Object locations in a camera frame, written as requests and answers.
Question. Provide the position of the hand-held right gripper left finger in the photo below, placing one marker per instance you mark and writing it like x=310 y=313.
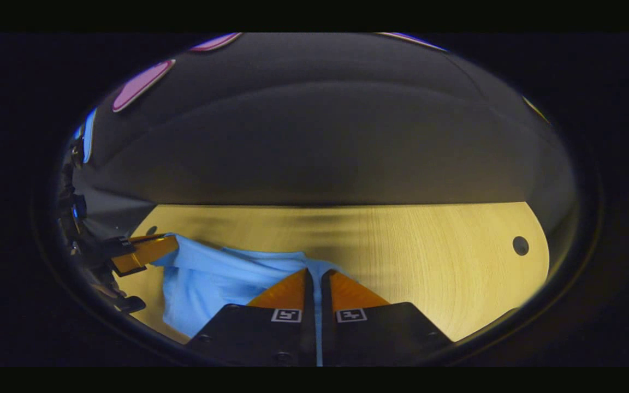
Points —
x=309 y=327

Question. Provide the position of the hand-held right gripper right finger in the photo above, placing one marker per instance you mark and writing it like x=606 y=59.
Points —
x=328 y=327

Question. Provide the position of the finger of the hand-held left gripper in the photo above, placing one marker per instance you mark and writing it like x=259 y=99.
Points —
x=145 y=254

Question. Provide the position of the light blue polo T-shirt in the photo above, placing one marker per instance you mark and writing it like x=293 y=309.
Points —
x=211 y=284

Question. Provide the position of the black backdrop cloth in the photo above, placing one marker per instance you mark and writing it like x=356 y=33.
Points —
x=320 y=136

